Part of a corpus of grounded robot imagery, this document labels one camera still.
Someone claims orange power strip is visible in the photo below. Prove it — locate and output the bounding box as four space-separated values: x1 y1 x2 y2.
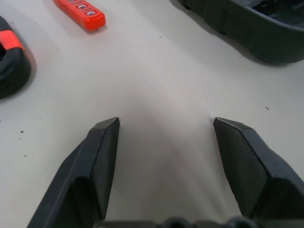
52 0 106 32

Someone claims small black pouch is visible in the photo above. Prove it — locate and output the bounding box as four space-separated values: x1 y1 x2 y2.
170 0 304 64

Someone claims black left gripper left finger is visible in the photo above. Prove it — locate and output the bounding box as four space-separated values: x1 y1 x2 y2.
26 116 121 228

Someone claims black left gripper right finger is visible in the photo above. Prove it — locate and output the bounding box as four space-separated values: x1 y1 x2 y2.
213 117 304 228

